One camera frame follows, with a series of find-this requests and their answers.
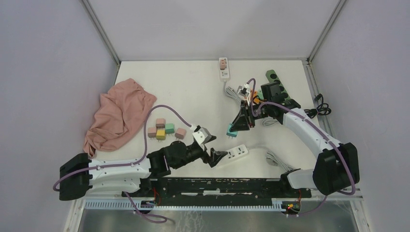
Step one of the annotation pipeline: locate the green power strip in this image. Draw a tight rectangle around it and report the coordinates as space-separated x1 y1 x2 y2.
265 70 290 100

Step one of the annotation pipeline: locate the white USB power strip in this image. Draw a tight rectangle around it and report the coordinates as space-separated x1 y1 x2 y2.
219 145 249 165

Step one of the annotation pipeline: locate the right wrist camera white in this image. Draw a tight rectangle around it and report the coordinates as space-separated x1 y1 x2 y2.
237 83 252 102

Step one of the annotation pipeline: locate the yellow adapter plug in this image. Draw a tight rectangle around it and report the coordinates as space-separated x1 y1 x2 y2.
155 129 166 141

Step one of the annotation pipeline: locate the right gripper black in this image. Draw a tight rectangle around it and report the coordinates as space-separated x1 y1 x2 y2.
230 100 271 131

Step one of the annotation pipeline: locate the pink adapter plug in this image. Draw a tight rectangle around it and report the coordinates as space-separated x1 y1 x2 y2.
146 127 157 139
155 118 166 129
175 128 187 140

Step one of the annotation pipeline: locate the pink cloth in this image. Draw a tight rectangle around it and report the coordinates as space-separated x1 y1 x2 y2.
83 78 157 158

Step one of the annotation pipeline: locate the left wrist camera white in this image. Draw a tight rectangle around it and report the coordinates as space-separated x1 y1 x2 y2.
192 125 217 150

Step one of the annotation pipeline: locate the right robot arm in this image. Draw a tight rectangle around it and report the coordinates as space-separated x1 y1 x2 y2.
230 78 360 197

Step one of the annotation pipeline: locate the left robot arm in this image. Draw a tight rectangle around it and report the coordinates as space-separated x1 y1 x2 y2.
54 141 228 201

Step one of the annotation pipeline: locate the green USB adapter plug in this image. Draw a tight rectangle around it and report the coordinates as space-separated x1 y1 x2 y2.
165 123 175 134

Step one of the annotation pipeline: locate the grey coiled strip cable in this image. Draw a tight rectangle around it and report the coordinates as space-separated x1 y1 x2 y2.
248 145 295 172

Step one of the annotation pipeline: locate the teal USB adapter plug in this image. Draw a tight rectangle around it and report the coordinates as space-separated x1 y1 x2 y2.
226 123 238 138

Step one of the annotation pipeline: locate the black coiled cable with plug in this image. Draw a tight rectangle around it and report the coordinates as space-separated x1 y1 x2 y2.
302 93 332 118

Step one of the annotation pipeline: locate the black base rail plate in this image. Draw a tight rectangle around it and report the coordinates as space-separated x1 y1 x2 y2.
129 177 312 206

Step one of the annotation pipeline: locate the white slim power strip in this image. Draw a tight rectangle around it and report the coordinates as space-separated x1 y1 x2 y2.
219 58 230 82

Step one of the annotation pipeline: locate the pink adapter on white strip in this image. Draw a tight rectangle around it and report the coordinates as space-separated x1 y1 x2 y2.
219 59 227 70

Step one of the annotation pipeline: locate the orange power strip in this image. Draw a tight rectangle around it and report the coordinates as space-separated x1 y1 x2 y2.
252 91 261 104

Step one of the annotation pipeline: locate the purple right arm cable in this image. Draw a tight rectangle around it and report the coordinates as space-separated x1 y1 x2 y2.
247 78 357 218

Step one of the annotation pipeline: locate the grey coiled cable centre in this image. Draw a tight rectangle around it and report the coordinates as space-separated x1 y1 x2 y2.
223 80 244 105

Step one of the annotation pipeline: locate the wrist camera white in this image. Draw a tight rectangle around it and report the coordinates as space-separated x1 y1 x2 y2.
192 125 217 150
237 83 252 102

